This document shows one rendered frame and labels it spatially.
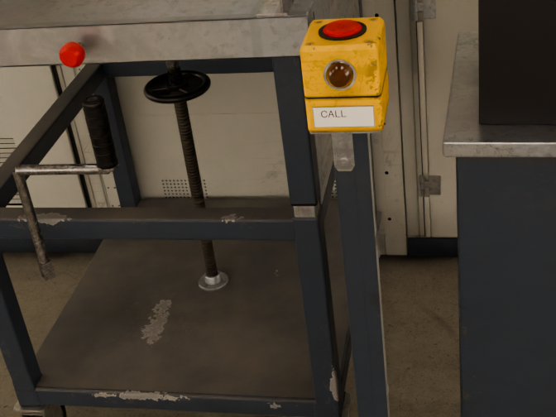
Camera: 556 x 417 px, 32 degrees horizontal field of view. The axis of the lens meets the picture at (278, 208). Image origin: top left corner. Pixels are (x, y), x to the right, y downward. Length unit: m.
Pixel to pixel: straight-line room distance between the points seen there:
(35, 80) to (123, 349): 0.68
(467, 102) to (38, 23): 0.57
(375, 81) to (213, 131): 1.15
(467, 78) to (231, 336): 0.74
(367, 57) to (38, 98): 1.31
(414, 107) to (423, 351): 0.50
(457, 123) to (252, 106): 0.98
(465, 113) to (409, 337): 0.90
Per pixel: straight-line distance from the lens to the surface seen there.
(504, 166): 1.11
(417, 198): 2.12
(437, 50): 1.93
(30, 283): 2.34
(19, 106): 2.22
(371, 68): 0.97
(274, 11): 1.22
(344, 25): 1.00
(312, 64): 0.98
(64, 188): 2.28
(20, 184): 1.42
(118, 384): 1.71
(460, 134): 1.10
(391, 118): 2.02
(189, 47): 1.26
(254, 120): 2.07
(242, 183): 2.15
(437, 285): 2.11
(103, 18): 1.30
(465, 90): 1.20
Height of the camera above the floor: 1.27
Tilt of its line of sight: 32 degrees down
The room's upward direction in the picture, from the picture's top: 8 degrees counter-clockwise
